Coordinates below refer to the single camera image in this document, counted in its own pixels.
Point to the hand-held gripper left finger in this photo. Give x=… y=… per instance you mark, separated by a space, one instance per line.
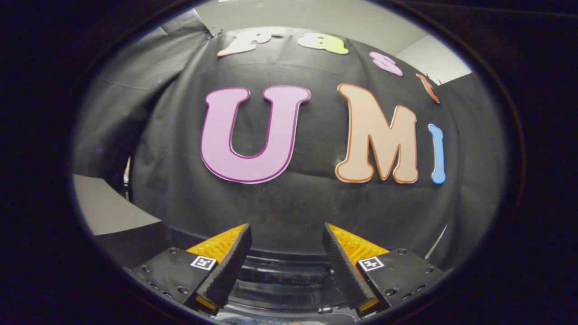
x=226 y=275

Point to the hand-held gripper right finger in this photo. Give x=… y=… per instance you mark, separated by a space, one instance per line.
x=345 y=271

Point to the beige and dark cabinet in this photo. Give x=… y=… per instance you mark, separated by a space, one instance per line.
x=104 y=207

